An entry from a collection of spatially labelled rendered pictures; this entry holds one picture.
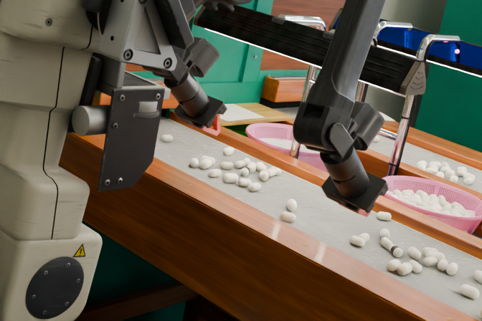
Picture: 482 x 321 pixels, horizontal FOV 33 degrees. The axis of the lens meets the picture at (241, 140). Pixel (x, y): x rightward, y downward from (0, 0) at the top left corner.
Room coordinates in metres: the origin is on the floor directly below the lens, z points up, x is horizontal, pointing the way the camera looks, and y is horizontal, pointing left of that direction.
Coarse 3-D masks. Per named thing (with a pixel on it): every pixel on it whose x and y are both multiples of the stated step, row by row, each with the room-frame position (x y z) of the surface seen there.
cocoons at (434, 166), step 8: (376, 136) 2.42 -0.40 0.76; (424, 160) 2.23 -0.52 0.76; (424, 168) 2.17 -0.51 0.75; (432, 168) 2.17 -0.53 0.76; (448, 168) 2.22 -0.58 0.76; (464, 168) 2.25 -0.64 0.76; (440, 176) 2.13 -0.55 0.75; (448, 176) 2.17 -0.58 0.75; (456, 176) 2.14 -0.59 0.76; (464, 176) 2.20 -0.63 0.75; (472, 176) 2.18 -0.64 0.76
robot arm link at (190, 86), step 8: (192, 64) 1.63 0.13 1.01; (192, 72) 1.66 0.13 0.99; (168, 80) 1.62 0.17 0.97; (184, 80) 1.61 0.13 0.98; (192, 80) 1.63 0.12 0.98; (176, 88) 1.61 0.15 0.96; (184, 88) 1.61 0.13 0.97; (192, 88) 1.63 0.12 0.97; (176, 96) 1.63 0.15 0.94; (184, 96) 1.62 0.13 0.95; (192, 96) 1.63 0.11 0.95
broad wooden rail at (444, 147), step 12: (384, 120) 2.64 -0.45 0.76; (396, 132) 2.52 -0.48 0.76; (408, 132) 2.54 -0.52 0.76; (420, 132) 2.58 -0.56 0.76; (420, 144) 2.46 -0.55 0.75; (432, 144) 2.44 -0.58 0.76; (444, 144) 2.47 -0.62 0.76; (456, 144) 2.50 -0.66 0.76; (444, 156) 2.41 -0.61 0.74; (456, 156) 2.38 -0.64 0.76; (468, 156) 2.37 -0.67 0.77; (480, 156) 2.40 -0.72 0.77; (480, 168) 2.33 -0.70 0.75
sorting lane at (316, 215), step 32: (160, 128) 2.10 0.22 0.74; (224, 160) 1.92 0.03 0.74; (256, 160) 1.98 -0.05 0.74; (256, 192) 1.73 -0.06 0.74; (288, 192) 1.78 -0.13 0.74; (320, 192) 1.82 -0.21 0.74; (288, 224) 1.57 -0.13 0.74; (320, 224) 1.61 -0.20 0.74; (352, 224) 1.65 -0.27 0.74; (384, 224) 1.69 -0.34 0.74; (352, 256) 1.47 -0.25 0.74; (384, 256) 1.50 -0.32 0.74; (448, 256) 1.57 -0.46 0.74; (416, 288) 1.38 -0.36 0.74; (448, 288) 1.41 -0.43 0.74; (480, 288) 1.44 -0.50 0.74; (480, 320) 1.29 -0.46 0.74
